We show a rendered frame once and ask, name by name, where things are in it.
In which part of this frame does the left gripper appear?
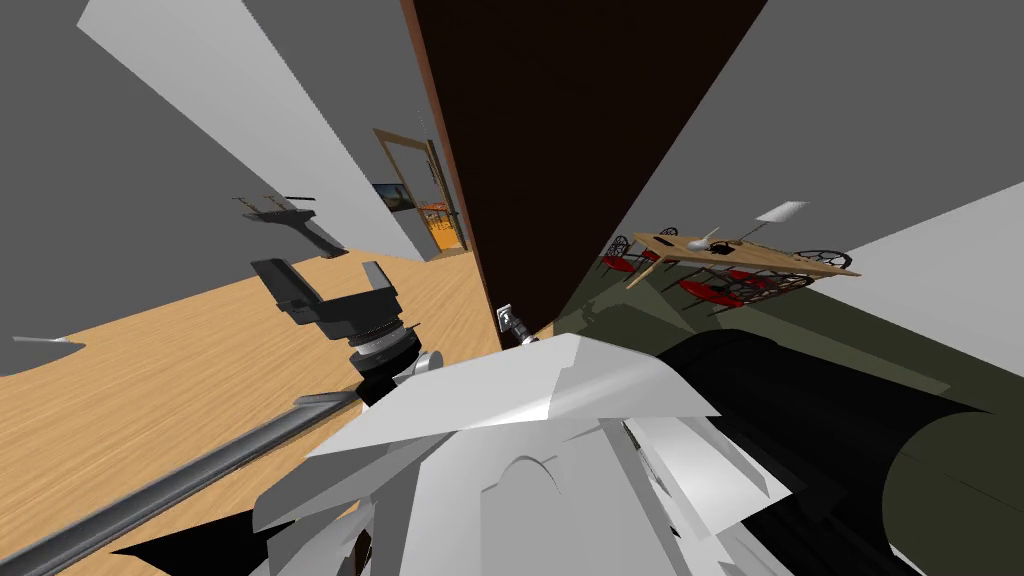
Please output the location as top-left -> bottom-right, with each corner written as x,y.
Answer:
251,257 -> 404,343

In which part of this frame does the dark brown door leaf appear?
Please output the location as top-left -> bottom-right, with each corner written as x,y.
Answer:
399,0 -> 769,353

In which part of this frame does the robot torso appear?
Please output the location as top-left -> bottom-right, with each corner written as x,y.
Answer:
251,303 -> 795,576

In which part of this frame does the long dark grey bar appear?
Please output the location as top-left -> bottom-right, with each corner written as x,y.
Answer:
0,390 -> 363,576

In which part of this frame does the black chair with red seat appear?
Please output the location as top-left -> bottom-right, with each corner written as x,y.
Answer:
678,275 -> 747,311
639,226 -> 681,265
599,234 -> 641,278
791,248 -> 854,271

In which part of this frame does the wooden dining table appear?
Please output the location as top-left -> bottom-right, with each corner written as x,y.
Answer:
626,201 -> 862,294

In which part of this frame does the framed wall picture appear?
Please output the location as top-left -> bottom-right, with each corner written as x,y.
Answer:
372,183 -> 418,214

